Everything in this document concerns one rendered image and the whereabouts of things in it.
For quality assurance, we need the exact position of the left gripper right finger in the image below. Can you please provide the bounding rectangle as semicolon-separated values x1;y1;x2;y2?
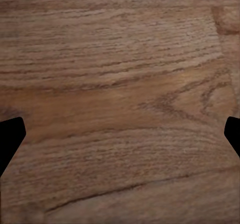
224;117;240;157

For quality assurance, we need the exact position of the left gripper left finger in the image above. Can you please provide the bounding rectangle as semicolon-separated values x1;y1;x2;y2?
0;117;26;177

